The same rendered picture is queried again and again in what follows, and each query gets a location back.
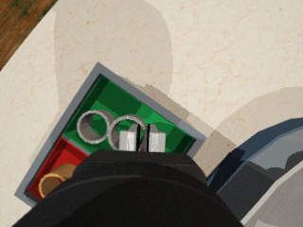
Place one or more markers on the grey round turntable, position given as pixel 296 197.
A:
pixel 271 161

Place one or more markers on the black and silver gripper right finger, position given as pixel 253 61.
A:
pixel 156 140

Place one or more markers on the grey crate with red and green compartments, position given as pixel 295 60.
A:
pixel 64 145

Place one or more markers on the bronze bushing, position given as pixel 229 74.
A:
pixel 48 182

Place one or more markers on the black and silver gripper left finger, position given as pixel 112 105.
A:
pixel 130 139

